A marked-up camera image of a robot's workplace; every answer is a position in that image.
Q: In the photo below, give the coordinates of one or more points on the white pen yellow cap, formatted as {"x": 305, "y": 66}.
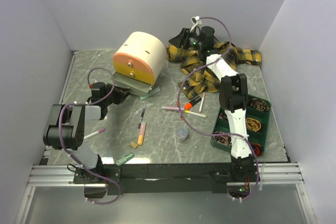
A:
{"x": 195, "y": 114}

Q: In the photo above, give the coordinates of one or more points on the pink top drawer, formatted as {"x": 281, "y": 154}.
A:
{"x": 136, "y": 62}

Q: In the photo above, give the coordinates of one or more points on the white pen pink cap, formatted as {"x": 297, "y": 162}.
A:
{"x": 94, "y": 134}

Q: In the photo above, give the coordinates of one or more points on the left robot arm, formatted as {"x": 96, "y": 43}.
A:
{"x": 65, "y": 129}

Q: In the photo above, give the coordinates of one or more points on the cream round drawer organizer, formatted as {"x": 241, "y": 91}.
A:
{"x": 146, "y": 47}

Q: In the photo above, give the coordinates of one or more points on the orange black highlighter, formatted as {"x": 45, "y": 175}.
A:
{"x": 192, "y": 102}

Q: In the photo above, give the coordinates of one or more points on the small tan eraser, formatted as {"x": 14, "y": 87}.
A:
{"x": 133, "y": 145}

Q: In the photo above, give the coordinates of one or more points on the green highlighter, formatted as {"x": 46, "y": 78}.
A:
{"x": 124, "y": 159}
{"x": 151, "y": 93}

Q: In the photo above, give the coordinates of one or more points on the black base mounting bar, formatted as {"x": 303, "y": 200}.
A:
{"x": 168, "y": 178}

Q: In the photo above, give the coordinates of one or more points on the orange pink highlighter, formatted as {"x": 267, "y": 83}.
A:
{"x": 141, "y": 133}

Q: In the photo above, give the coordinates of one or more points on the black thin pen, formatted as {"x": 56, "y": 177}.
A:
{"x": 142, "y": 116}

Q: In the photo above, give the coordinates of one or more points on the brown patterned hair band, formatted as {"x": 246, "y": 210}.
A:
{"x": 221, "y": 140}

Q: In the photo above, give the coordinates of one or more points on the green compartment tray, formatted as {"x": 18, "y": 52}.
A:
{"x": 254, "y": 137}

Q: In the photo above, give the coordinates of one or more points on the orange black hair band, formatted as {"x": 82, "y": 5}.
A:
{"x": 257, "y": 148}

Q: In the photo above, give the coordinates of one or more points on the white pen orange cap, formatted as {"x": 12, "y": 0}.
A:
{"x": 202, "y": 102}

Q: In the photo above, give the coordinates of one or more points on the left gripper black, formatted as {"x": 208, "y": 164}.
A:
{"x": 122, "y": 93}

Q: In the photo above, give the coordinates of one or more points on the aluminium rail frame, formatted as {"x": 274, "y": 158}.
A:
{"x": 51, "y": 197}

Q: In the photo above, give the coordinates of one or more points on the purple pastel marker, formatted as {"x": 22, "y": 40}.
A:
{"x": 172, "y": 108}

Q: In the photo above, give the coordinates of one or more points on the dark floral hair band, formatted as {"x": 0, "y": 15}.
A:
{"x": 258, "y": 104}

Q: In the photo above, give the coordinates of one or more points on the yellow plaid shirt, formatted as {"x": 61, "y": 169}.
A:
{"x": 204, "y": 80}

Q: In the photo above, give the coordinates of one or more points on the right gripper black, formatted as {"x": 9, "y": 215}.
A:
{"x": 182, "y": 39}

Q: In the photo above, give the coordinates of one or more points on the tan hair band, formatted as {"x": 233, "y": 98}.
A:
{"x": 253, "y": 124}

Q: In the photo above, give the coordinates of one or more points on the yellow drawer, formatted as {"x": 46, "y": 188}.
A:
{"x": 143, "y": 73}

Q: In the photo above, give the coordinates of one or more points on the dark patterned hair band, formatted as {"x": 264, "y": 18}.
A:
{"x": 223, "y": 116}

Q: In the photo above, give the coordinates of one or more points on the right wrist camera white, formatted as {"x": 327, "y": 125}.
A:
{"x": 196, "y": 21}

